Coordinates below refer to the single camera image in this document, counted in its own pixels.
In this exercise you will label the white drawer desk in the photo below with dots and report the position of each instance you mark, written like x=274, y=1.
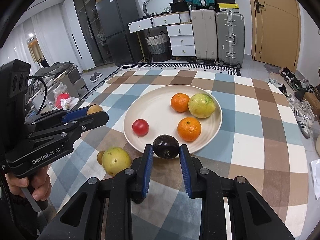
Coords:
x=181, y=40

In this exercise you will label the small white basket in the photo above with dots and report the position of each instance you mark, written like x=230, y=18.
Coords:
x=168, y=10

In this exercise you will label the cream round plate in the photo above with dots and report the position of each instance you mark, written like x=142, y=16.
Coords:
x=160, y=110

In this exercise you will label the clear plastic bag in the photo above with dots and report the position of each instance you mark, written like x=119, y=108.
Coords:
x=58, y=88

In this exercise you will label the grey chair with jacket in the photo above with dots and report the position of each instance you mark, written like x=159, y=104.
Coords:
x=60, y=72

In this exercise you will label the small yellow guava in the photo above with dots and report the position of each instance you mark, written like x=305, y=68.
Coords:
x=116, y=161

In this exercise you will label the red plastic bag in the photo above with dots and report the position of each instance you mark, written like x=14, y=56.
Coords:
x=62, y=100

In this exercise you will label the dark grey fridge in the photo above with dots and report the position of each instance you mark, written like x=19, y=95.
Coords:
x=117, y=25

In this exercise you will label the plain black shoe box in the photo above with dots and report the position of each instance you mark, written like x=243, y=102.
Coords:
x=225, y=0

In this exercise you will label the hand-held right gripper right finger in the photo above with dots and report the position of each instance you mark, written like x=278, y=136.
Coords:
x=186, y=172

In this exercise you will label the white grey woven basket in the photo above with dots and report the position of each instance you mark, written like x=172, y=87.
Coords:
x=157, y=47

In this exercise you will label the group of loose shoes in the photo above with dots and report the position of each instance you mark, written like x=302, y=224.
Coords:
x=297, y=100

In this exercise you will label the dark purple plum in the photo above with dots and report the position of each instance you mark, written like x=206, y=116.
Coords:
x=166, y=146

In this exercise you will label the grey doormat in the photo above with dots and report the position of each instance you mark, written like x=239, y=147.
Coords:
x=273, y=68

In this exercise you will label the black storage box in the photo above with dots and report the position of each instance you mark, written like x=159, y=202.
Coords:
x=179, y=7

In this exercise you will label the brown longan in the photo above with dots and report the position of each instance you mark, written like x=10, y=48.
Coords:
x=96, y=108
x=100, y=158

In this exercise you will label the orange mandarin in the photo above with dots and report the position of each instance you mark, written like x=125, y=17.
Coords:
x=189, y=129
x=180, y=102

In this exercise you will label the person's left forearm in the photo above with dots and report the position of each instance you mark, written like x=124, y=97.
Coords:
x=17, y=220

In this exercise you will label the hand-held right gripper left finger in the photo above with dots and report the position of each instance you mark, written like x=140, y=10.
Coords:
x=147, y=172

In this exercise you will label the grey oval hoop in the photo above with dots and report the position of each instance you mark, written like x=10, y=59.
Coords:
x=145, y=5

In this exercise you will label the white paper sheet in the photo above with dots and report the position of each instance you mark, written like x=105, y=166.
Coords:
x=316, y=177

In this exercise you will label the silver suitcase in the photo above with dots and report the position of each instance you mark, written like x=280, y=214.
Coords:
x=230, y=37

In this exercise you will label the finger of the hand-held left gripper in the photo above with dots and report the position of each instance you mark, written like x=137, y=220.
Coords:
x=75, y=113
x=95, y=120

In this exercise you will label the wooden door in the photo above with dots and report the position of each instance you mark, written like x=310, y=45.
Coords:
x=275, y=22

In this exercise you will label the beige suitcase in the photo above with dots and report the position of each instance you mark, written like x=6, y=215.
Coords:
x=203, y=35

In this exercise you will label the dark glass wardrobe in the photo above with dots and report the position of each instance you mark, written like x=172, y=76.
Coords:
x=87, y=30

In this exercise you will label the large green-speckled guava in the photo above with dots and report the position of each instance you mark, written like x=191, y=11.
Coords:
x=201, y=106

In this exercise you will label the checked tablecloth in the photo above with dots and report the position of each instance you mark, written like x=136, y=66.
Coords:
x=250, y=135

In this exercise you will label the grey slipper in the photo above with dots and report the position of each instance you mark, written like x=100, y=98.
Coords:
x=94, y=79
x=98, y=75

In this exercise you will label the red tomato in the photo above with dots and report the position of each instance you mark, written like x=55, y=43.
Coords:
x=140, y=127

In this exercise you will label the person's left hand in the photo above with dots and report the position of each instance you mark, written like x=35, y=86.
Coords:
x=40, y=182

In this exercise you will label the yellow black shoe box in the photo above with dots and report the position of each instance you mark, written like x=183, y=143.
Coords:
x=227, y=7

